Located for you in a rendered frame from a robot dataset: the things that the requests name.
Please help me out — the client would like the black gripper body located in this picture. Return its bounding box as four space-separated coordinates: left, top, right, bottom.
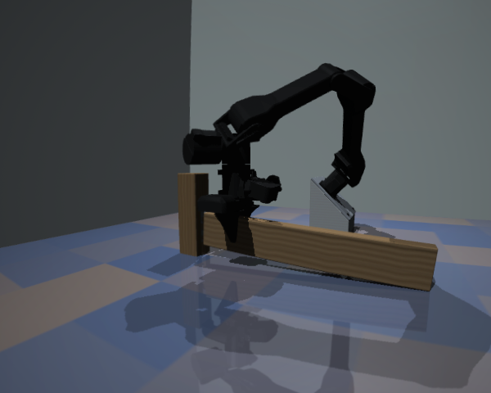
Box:
197 165 258 214

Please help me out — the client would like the wooden post with slot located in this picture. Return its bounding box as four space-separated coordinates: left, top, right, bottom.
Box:
178 173 210 257

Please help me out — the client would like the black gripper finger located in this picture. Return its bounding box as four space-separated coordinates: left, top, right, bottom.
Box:
239 205 259 217
215 210 245 243

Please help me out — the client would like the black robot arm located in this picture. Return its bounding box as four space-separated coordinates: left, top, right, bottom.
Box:
182 63 376 204

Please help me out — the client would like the wooden side rail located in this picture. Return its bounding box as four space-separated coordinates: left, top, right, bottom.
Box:
200 212 438 291

